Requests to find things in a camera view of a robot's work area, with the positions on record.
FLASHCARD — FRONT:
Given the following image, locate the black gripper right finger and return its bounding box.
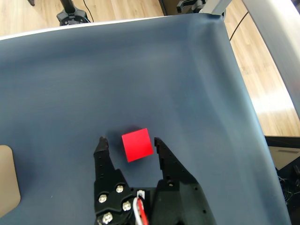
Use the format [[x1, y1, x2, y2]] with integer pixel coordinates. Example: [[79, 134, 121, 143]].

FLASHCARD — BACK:
[[152, 137, 217, 225]]

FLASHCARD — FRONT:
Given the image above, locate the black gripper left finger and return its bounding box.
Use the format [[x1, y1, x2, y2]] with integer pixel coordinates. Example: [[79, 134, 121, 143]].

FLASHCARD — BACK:
[[93, 136, 136, 225]]

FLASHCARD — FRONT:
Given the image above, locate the red cube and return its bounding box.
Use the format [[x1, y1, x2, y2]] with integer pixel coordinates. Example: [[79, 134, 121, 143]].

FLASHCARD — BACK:
[[121, 128, 155, 163]]

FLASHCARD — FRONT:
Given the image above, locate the beige square container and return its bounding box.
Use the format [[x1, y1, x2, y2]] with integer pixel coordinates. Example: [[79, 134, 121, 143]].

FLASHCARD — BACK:
[[0, 144, 21, 218]]

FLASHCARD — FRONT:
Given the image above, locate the dark blue table mat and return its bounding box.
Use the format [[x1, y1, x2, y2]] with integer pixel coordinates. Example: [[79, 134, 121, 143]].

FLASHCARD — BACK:
[[0, 13, 293, 225]]

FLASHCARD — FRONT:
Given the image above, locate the black stand base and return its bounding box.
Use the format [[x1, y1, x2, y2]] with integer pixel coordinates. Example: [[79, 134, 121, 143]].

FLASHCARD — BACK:
[[56, 0, 92, 26]]

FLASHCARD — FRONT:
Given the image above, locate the black table clamp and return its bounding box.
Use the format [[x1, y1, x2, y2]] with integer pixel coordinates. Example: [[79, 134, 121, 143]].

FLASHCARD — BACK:
[[176, 0, 207, 14]]

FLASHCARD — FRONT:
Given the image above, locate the red white servo cable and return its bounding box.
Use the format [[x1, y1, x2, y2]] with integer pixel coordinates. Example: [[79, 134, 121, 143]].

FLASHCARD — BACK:
[[132, 196, 150, 225]]

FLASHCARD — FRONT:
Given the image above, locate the thin black floor cable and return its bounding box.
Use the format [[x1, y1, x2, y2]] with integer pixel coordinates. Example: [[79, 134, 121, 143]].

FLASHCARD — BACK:
[[228, 11, 249, 42]]

